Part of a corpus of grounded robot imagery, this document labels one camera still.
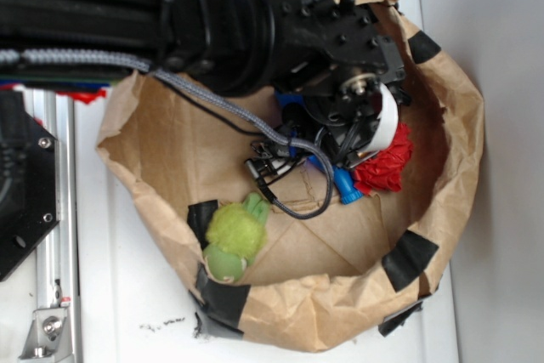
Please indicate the green plush toy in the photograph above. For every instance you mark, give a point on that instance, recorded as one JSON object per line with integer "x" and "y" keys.
{"x": 235, "y": 236}

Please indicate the blue plastic bottle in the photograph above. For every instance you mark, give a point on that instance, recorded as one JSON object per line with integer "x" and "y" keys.
{"x": 346, "y": 188}

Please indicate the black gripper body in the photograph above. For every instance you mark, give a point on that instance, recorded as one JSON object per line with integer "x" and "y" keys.
{"x": 339, "y": 79}

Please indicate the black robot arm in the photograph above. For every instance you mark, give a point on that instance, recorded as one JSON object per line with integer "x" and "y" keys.
{"x": 230, "y": 46}

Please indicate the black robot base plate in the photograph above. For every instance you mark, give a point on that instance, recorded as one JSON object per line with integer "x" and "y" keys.
{"x": 28, "y": 183}

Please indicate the crumpled red paper ball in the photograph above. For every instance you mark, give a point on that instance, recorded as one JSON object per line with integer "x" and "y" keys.
{"x": 383, "y": 171}

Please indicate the brown paper bag bin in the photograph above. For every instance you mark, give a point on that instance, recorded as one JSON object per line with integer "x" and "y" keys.
{"x": 320, "y": 282}

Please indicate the aluminium frame rail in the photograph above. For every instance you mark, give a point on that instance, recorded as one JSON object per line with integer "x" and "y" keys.
{"x": 57, "y": 254}

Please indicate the metal corner bracket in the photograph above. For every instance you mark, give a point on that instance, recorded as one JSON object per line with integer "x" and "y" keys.
{"x": 49, "y": 337}

